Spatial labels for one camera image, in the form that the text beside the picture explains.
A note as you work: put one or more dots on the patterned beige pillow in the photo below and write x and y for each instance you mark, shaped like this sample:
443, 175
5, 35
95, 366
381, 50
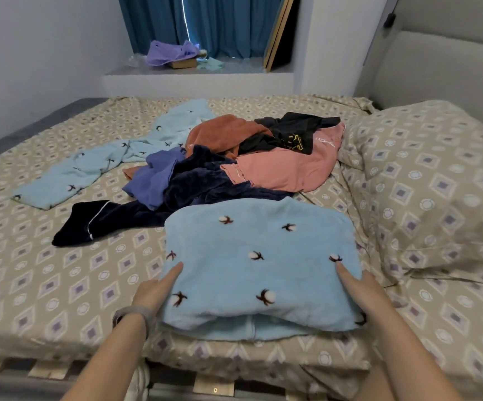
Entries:
438, 188

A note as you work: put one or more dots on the person's right hand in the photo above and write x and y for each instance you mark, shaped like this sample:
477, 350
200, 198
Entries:
362, 292

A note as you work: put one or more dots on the person's left hand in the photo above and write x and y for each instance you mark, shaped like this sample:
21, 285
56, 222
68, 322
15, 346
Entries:
156, 290

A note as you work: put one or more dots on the light blue fleece pajama pants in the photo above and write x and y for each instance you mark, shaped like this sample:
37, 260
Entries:
99, 163

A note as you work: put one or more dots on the person's left forearm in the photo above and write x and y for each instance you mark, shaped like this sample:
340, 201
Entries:
104, 363

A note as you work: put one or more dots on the clear plastic bag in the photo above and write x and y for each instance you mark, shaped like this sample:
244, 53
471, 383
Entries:
135, 60

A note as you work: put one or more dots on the bed with patterned beige sheet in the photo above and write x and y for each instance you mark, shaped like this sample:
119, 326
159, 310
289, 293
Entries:
32, 271

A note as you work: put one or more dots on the person's right forearm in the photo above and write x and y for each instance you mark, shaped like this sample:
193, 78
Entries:
408, 359

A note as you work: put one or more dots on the teal small item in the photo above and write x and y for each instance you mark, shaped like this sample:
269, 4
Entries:
210, 63

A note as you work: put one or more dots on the blue curtain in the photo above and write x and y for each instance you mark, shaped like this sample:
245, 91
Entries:
225, 20

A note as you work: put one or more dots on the navy velvet garment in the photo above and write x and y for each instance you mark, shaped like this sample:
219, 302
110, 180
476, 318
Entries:
199, 192

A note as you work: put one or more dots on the rust brown garment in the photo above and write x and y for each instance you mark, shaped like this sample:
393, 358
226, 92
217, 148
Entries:
225, 133

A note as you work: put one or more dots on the purple-blue garment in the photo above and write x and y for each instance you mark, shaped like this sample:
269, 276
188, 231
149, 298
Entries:
154, 179

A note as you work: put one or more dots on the small wooden box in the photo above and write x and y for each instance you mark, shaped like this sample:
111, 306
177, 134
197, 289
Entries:
184, 63

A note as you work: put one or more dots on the grey upholstered headboard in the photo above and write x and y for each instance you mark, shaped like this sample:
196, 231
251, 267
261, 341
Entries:
450, 58

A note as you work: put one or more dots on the purple cloth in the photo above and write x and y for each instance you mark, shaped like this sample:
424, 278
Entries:
173, 52

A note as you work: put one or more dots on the light blue fleece garment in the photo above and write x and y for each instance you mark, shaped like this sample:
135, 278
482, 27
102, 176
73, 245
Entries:
258, 263

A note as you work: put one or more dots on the pink shirt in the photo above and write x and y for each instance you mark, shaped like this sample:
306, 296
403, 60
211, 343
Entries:
291, 167

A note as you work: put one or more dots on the leaning wooden picture frames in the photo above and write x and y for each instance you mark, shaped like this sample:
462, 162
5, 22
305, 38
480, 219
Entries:
279, 29

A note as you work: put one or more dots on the black garment yellow print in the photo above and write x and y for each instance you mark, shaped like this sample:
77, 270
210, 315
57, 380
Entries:
296, 129

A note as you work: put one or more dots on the white shoe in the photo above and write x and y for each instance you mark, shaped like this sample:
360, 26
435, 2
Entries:
137, 381

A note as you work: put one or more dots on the grey band wristwatch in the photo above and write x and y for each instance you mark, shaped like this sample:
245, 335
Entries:
134, 317

